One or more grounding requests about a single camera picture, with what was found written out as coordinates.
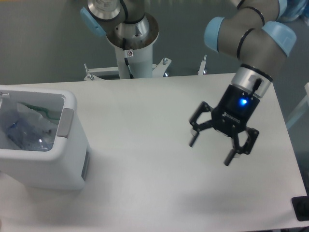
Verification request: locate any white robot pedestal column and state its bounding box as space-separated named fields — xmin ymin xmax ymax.
xmin=107 ymin=13 xmax=159 ymax=79

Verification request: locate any white metal base frame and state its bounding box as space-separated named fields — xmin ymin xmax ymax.
xmin=83 ymin=55 xmax=208 ymax=81

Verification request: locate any white rectangular trash can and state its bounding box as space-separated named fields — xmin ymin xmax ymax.
xmin=0 ymin=85 xmax=90 ymax=190

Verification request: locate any white frame at right edge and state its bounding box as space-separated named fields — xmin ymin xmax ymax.
xmin=286 ymin=83 xmax=309 ymax=130

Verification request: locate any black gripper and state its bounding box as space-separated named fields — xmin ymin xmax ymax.
xmin=188 ymin=84 xmax=261 ymax=167

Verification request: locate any white and green plastic bag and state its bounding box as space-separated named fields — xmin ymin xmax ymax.
xmin=17 ymin=102 xmax=61 ymax=136

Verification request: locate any clear plastic water bottle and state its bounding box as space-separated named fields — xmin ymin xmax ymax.
xmin=0 ymin=111 xmax=55 ymax=152

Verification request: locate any blue plastic bag on floor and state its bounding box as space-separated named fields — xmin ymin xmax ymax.
xmin=280 ymin=0 xmax=308 ymax=22

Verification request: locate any black cable on pedestal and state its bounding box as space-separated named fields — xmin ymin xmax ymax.
xmin=122 ymin=37 xmax=134 ymax=79

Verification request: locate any black device at table edge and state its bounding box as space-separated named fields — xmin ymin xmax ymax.
xmin=291 ymin=196 xmax=309 ymax=221

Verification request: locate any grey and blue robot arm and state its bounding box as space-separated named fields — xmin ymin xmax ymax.
xmin=80 ymin=0 xmax=296 ymax=165

